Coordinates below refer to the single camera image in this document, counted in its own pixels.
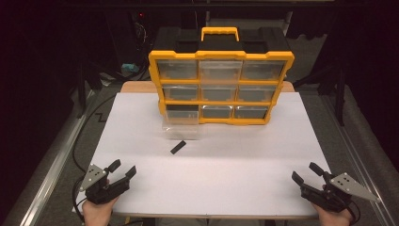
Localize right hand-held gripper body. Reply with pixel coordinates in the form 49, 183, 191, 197
299, 171, 381, 213

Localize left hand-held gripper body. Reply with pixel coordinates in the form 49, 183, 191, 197
79, 163, 132, 205

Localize small black block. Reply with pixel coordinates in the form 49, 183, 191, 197
169, 139, 187, 155

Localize clear plastic organizer drawer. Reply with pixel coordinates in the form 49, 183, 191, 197
161, 105, 202, 141

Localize person's right hand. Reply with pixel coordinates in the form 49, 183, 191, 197
310, 202, 354, 226

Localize person's left hand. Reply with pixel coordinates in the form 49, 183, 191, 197
81, 197, 120, 226

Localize white table sheet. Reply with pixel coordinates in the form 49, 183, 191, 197
72, 91, 334, 219

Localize black metal stand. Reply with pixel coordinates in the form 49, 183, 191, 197
75, 61, 106, 120
293, 60, 347, 127

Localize teal object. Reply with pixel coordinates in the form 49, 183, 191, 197
120, 63, 140, 74

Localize grid of clear drawers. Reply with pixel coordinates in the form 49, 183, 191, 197
155, 58, 287, 121

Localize yellow black organizer cabinet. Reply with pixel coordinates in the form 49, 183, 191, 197
147, 26, 296, 127

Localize aluminium floor rail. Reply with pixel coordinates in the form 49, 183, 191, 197
321, 93, 399, 226
2, 89, 97, 226

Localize long black floor cable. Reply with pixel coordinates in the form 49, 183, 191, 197
72, 93, 118, 174

